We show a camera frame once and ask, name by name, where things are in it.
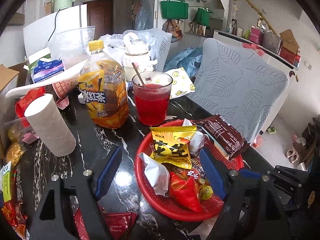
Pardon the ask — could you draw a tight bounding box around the brown chocolate snack pack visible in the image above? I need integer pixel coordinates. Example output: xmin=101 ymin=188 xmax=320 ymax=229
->
xmin=193 ymin=114 xmax=249 ymax=160

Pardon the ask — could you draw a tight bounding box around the instant noodle cup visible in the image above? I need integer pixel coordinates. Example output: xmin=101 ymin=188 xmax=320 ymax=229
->
xmin=52 ymin=78 xmax=79 ymax=99

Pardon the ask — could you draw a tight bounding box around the white foil snack packet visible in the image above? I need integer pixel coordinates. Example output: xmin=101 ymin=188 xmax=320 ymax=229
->
xmin=138 ymin=152 xmax=170 ymax=197

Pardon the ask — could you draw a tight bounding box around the red plastic basket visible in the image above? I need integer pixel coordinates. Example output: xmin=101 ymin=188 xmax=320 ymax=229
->
xmin=135 ymin=119 xmax=244 ymax=222

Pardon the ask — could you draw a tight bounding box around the green lollipop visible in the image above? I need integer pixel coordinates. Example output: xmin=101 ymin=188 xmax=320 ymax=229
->
xmin=200 ymin=185 xmax=214 ymax=201

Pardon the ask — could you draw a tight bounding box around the clear plastic snack bag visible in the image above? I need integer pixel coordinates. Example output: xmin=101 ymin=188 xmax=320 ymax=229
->
xmin=189 ymin=216 xmax=217 ymax=240

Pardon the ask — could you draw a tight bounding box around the cup of red drink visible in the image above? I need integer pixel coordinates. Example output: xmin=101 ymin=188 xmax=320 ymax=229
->
xmin=132 ymin=72 xmax=173 ymax=126

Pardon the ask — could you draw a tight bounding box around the blue tissue pack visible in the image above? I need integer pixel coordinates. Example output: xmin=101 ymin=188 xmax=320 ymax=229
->
xmin=31 ymin=60 xmax=64 ymax=83

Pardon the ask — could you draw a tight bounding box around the snack packets pile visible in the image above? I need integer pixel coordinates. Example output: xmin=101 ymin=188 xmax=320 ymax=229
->
xmin=1 ymin=142 xmax=27 ymax=239

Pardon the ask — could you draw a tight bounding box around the white paper towel roll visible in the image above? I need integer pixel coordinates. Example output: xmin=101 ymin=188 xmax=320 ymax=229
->
xmin=24 ymin=94 xmax=76 ymax=157

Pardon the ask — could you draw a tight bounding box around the red foil snack bag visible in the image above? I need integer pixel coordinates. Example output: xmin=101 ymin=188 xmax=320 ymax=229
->
xmin=169 ymin=172 xmax=204 ymax=213

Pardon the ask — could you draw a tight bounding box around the grey leaf pattern chair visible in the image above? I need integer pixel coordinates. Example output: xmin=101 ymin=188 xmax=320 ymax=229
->
xmin=188 ymin=38 xmax=289 ymax=142

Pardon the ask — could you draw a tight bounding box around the iced tea bottle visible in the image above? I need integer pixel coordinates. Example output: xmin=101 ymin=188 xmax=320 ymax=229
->
xmin=79 ymin=40 xmax=129 ymax=129

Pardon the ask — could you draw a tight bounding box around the white ceramic teapot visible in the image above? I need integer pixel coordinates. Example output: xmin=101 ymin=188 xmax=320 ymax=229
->
xmin=123 ymin=33 xmax=157 ymax=82

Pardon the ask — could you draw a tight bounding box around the yellow peanut snack bag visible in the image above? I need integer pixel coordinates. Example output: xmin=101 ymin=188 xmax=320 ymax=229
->
xmin=150 ymin=126 xmax=197 ymax=170

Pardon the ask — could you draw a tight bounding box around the yellow smiley pouch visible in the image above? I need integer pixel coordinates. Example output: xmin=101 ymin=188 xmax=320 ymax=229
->
xmin=165 ymin=67 xmax=195 ymax=99

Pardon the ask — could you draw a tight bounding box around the dark red snack bag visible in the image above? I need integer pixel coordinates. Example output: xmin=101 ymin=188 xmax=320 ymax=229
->
xmin=74 ymin=206 xmax=137 ymax=240

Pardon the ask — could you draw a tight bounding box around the cardboard box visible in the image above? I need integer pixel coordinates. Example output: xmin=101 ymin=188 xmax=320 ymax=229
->
xmin=0 ymin=64 xmax=19 ymax=125

